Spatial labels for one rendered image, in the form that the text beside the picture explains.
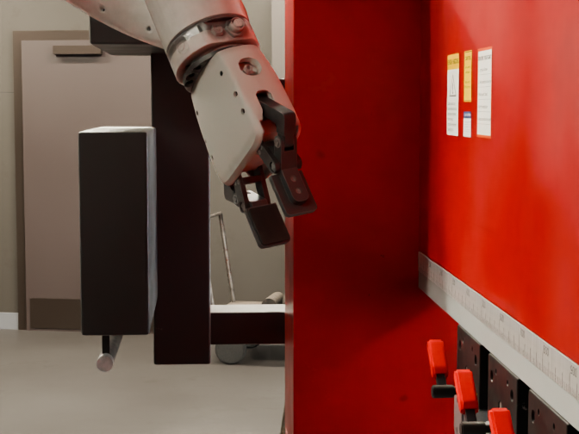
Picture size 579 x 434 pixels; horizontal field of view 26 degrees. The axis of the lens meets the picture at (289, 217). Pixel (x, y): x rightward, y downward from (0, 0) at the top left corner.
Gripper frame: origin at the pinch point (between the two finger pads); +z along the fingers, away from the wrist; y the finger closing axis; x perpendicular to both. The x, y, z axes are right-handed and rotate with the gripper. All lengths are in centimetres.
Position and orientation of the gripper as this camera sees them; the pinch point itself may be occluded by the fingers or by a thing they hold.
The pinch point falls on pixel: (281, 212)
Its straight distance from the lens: 111.8
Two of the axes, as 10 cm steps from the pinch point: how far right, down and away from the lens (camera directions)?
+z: 3.7, 8.7, -3.2
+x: -8.5, 1.8, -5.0
